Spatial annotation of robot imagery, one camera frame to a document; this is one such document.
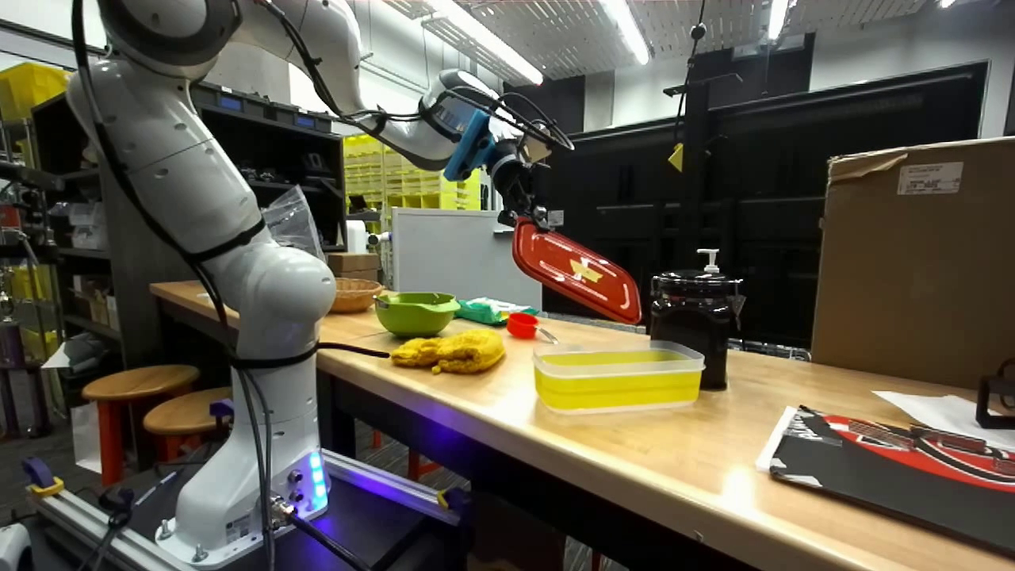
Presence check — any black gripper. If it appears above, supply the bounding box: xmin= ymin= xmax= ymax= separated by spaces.
xmin=487 ymin=140 xmax=569 ymax=235

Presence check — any red chip bag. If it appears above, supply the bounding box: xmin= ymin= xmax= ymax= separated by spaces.
xmin=512 ymin=214 xmax=646 ymax=326

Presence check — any metal robot base platform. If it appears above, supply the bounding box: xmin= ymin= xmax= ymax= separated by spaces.
xmin=19 ymin=442 xmax=472 ymax=571

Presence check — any gray cabinet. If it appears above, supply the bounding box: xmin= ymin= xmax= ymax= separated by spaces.
xmin=391 ymin=205 xmax=545 ymax=314

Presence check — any green snack packet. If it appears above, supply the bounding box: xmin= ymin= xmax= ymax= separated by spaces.
xmin=458 ymin=299 xmax=532 ymax=329

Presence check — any small red cup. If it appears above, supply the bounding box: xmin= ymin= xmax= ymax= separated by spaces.
xmin=503 ymin=308 xmax=555 ymax=341

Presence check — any green plastic bowl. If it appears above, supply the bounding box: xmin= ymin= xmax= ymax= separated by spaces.
xmin=372 ymin=289 xmax=464 ymax=338

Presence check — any yellow knitted cloth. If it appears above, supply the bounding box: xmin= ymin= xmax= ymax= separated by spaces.
xmin=387 ymin=326 xmax=512 ymax=376

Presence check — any yellow plastic container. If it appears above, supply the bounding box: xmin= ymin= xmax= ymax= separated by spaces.
xmin=531 ymin=337 xmax=706 ymax=416

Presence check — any ceiling light strip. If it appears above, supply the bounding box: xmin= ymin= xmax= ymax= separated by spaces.
xmin=422 ymin=0 xmax=548 ymax=87
xmin=595 ymin=0 xmax=654 ymax=69

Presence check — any woven wicker basket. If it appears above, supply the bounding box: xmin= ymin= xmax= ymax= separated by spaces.
xmin=328 ymin=277 xmax=387 ymax=317

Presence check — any dark shelving unit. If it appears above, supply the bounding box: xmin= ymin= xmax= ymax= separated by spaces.
xmin=186 ymin=79 xmax=350 ymax=264

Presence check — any clear plastic bag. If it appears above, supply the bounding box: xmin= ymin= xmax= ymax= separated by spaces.
xmin=260 ymin=183 xmax=328 ymax=265

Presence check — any brown cardboard box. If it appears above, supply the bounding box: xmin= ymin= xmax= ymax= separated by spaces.
xmin=810 ymin=136 xmax=1015 ymax=388

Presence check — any round wooden stool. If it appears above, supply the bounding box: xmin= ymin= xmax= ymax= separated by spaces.
xmin=81 ymin=360 xmax=202 ymax=489
xmin=141 ymin=385 xmax=237 ymax=470

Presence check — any white paper sheet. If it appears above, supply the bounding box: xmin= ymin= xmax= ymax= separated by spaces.
xmin=874 ymin=388 xmax=993 ymax=438

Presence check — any black and red magazine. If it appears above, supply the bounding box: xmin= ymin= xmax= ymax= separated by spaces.
xmin=754 ymin=401 xmax=1015 ymax=560

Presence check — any small black stand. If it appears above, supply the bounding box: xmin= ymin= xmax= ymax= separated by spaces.
xmin=975 ymin=359 xmax=1015 ymax=432

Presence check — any yellow crate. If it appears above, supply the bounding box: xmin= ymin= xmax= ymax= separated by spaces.
xmin=0 ymin=60 xmax=70 ymax=126

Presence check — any black cable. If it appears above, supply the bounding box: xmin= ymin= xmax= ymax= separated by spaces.
xmin=313 ymin=338 xmax=398 ymax=360

